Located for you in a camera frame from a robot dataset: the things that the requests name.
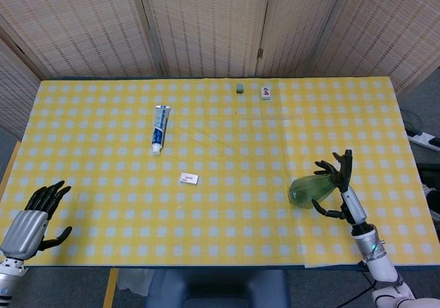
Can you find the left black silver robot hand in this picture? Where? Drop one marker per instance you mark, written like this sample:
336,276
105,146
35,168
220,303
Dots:
25,230

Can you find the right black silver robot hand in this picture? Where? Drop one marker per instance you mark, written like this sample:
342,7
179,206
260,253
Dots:
354,205

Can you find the green translucent spray bottle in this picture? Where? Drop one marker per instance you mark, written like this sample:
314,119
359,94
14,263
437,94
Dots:
307,191

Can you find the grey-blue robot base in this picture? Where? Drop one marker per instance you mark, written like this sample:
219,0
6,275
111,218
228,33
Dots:
216,289

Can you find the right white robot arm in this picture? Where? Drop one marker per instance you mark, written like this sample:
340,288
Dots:
378,266

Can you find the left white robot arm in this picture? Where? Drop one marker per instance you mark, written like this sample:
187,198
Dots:
8,277

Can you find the white power strip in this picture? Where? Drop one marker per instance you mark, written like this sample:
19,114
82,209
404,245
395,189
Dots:
424,139

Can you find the yellow wooden table leg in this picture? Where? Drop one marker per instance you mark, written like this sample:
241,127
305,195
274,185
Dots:
110,287

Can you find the yellow white checkered tablecloth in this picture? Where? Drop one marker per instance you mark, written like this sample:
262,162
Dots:
220,211

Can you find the woven folding screen panel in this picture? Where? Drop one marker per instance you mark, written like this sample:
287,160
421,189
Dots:
79,26
13,91
206,26
388,29
295,26

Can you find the white mahjong tile red print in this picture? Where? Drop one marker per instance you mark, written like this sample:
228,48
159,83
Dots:
265,93

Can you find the green mahjong tile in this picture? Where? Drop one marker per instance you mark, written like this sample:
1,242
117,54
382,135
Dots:
240,88

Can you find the small white red box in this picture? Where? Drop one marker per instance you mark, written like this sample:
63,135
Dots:
189,178

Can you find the blue white toothpaste tube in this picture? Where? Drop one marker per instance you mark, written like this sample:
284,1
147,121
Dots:
160,129

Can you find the brass screen hinge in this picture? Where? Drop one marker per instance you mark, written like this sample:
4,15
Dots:
260,53

